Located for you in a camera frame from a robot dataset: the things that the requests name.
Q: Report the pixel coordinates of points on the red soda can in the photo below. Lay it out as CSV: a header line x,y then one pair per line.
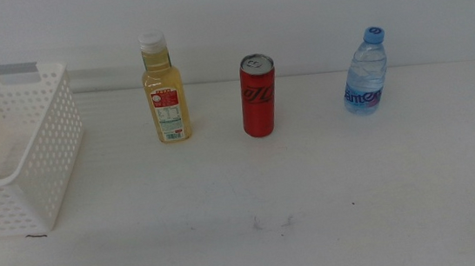
x,y
259,113

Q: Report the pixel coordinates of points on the yellow juice bottle white cap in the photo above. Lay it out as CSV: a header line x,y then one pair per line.
x,y
165,83

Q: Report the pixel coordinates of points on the white perforated plastic basket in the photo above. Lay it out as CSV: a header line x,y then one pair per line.
x,y
48,168

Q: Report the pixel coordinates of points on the clear water bottle blue cap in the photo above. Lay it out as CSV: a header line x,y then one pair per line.
x,y
365,77

